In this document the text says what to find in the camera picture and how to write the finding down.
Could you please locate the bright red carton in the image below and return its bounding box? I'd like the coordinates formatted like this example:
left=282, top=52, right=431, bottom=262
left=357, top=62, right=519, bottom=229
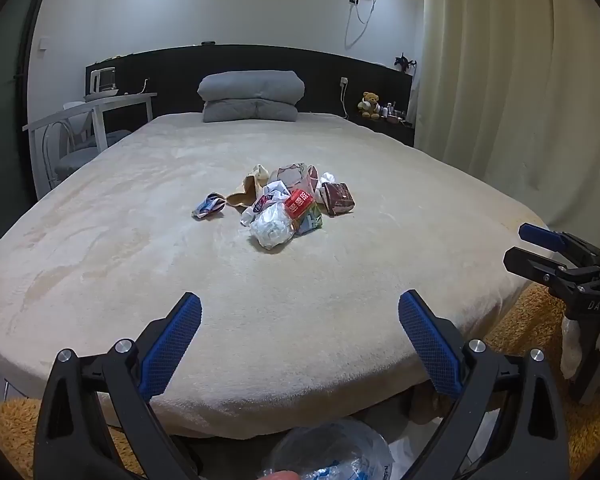
left=283, top=188, right=315, bottom=220

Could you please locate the bed with beige blanket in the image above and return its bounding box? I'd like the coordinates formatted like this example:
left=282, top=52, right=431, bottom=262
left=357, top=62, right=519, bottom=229
left=0, top=111, right=552, bottom=440

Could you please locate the clear plastic bag blue print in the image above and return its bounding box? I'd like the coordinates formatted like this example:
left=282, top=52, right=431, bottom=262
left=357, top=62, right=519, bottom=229
left=259, top=418, right=397, bottom=480

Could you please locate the white power cable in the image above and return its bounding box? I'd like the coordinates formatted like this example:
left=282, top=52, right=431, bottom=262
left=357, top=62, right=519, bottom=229
left=343, top=0, right=381, bottom=49

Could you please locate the white chair with grey cushion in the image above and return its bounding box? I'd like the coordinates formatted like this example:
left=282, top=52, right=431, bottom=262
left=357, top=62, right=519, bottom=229
left=42, top=102, right=132, bottom=187

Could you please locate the white desk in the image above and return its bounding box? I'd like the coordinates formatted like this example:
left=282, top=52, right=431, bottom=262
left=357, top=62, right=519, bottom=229
left=22, top=91, right=159, bottom=202

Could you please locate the person's right leg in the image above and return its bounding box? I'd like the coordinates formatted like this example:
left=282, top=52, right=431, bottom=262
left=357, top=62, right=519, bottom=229
left=479, top=282, right=600, bottom=477

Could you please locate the white red printed wrapper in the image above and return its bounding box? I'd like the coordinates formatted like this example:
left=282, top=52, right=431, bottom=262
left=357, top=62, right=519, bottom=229
left=239, top=194, right=274, bottom=226

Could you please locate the white countertop appliance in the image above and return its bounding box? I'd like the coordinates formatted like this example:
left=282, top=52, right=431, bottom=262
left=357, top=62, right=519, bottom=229
left=83, top=67, right=121, bottom=101

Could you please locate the white plastic bag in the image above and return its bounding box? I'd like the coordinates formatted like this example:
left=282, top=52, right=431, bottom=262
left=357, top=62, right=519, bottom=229
left=249, top=203, right=296, bottom=251

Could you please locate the white paper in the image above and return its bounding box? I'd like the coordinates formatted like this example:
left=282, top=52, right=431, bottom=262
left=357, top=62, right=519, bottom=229
left=262, top=179, right=292, bottom=204

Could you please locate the grey folded duvet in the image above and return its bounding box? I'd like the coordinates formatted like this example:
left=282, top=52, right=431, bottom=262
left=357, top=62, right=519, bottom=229
left=196, top=70, right=306, bottom=124

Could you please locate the dark red carton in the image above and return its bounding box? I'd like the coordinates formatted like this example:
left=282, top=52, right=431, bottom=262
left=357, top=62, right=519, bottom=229
left=318, top=181, right=356, bottom=219

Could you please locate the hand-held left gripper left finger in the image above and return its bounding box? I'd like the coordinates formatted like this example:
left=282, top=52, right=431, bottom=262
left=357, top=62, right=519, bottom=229
left=32, top=291, right=203, bottom=480

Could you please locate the group of small bottles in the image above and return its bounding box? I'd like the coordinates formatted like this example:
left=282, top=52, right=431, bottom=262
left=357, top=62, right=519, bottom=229
left=380, top=101, right=412, bottom=127

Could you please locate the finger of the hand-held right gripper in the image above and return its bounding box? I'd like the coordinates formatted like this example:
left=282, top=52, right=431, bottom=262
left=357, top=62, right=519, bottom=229
left=503, top=246, right=600, bottom=297
left=518, top=223, right=600, bottom=264

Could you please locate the green packet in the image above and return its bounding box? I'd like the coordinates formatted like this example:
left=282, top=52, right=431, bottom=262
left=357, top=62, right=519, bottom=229
left=293, top=207, right=325, bottom=236

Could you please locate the blue white wrapper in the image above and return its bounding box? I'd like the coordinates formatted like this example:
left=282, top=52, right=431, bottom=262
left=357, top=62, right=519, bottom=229
left=190, top=192, right=227, bottom=220

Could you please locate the beige paper bag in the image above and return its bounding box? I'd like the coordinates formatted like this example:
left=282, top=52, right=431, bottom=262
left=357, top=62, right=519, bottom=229
left=225, top=163, right=271, bottom=210

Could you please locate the cream curtain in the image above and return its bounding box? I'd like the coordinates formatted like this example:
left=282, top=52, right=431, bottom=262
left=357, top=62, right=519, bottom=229
left=412, top=0, right=600, bottom=222

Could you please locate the brown teddy bear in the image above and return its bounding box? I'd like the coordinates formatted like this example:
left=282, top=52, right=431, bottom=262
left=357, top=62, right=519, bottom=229
left=357, top=91, right=382, bottom=121

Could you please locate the black headboard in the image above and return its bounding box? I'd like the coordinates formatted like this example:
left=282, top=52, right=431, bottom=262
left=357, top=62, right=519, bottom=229
left=85, top=43, right=415, bottom=149

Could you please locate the clear pink printed plastic bag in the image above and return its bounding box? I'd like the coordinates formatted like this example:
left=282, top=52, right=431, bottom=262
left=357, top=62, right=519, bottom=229
left=267, top=162, right=321, bottom=196

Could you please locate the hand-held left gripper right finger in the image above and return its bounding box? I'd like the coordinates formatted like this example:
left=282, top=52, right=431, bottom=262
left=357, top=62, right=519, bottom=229
left=398, top=289, right=571, bottom=480

